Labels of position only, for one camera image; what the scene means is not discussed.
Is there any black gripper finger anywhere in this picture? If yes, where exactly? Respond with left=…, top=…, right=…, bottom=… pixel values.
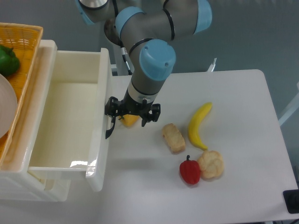
left=105, top=97, right=121, bottom=118
left=141, top=104, right=161, bottom=127

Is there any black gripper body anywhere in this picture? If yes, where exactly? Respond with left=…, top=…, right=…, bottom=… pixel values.
left=120, top=97, right=153, bottom=119

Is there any black top drawer handle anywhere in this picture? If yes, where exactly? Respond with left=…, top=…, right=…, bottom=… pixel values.
left=105, top=117, right=116, bottom=139

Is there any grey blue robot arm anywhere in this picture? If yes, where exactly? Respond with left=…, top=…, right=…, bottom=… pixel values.
left=76, top=0, right=212, bottom=125

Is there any white plastic drawer cabinet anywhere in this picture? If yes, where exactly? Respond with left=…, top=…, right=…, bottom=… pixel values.
left=0, top=40, right=57, bottom=201

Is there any yellow bell pepper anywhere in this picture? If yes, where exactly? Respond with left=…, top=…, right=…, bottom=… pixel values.
left=118, top=114, right=140, bottom=127

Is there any oblong bread roll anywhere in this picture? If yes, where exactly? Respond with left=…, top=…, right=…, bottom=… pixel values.
left=162, top=123, right=186, bottom=154

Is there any yellow banana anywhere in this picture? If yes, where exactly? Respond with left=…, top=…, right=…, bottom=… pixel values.
left=188, top=102, right=213, bottom=151

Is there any red bell pepper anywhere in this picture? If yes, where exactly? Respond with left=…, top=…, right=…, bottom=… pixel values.
left=179, top=155, right=200, bottom=185

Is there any round knotted bread bun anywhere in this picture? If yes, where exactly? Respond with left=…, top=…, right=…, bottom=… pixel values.
left=197, top=151, right=224, bottom=179

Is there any white round plate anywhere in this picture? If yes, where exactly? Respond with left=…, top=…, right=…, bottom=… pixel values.
left=0, top=75, right=18, bottom=138

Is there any orange woven basket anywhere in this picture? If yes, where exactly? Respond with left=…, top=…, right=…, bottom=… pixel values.
left=0, top=22, right=43, bottom=163

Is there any green bell pepper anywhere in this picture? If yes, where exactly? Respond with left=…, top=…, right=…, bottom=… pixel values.
left=0, top=45, right=20, bottom=77

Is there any black device at table edge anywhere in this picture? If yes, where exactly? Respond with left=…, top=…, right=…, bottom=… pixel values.
left=283, top=189, right=299, bottom=214

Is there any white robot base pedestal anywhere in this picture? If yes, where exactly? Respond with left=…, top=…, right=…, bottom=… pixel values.
left=104, top=20, right=138, bottom=77

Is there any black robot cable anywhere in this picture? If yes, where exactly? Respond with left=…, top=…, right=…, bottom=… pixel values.
left=120, top=41, right=135, bottom=76

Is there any white frame leg right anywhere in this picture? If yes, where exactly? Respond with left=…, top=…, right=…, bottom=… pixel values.
left=278, top=83, right=299, bottom=127

